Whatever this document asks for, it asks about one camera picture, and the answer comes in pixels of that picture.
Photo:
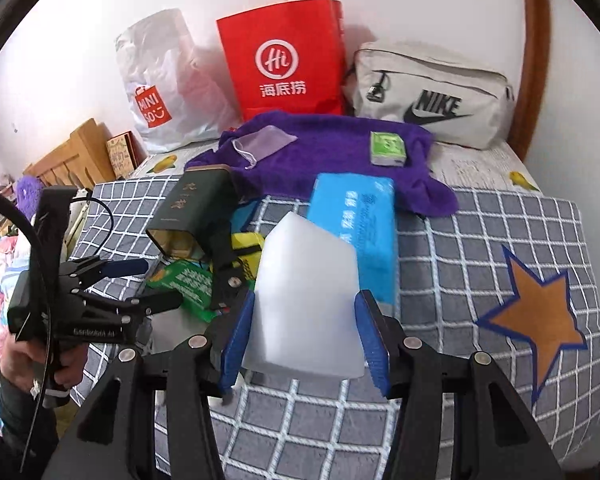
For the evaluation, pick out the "yellow black pouch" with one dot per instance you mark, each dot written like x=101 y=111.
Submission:
x=245 y=246

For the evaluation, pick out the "green tissue packet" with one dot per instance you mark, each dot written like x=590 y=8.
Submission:
x=389 y=149

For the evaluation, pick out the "purple towel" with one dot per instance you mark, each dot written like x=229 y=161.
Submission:
x=330 y=145

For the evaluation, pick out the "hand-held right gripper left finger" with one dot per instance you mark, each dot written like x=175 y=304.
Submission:
x=237 y=340

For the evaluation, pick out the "light wooden bedside furniture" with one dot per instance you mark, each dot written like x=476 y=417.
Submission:
x=85 y=150

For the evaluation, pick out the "fruit print bed sheet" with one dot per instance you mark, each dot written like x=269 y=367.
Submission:
x=470 y=165

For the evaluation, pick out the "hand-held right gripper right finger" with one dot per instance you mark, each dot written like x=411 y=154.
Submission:
x=372 y=345

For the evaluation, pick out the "grey checked blanket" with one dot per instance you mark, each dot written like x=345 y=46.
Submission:
x=455 y=240

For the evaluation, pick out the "translucent organza pouch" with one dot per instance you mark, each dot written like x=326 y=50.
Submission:
x=265 y=142

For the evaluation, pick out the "red paper bag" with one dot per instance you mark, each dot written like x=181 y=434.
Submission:
x=280 y=35

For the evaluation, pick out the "dark green box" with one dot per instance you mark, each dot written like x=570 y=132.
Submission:
x=195 y=200

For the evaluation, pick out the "blue tissue pack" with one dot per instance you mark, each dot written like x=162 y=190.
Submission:
x=365 y=220

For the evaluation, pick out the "white plastic bag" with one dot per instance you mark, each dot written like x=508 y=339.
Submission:
x=170 y=60

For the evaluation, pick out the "brown wooden headboard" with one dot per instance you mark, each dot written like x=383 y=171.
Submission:
x=532 y=60

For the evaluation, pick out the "purple fluffy toy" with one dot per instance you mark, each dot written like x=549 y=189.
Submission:
x=27 y=195

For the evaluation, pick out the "beige waist bag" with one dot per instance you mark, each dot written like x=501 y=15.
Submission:
x=430 y=80

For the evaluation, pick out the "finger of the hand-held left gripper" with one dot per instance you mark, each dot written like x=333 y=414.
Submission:
x=152 y=304
x=125 y=268

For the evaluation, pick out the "white sponge block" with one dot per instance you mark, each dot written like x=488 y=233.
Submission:
x=305 y=300

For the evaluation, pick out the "green snack packet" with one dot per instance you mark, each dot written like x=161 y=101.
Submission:
x=185 y=280

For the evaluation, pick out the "person's left forearm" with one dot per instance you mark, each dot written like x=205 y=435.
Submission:
x=15 y=425

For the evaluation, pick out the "person's left hand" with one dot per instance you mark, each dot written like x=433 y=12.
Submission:
x=17 y=360

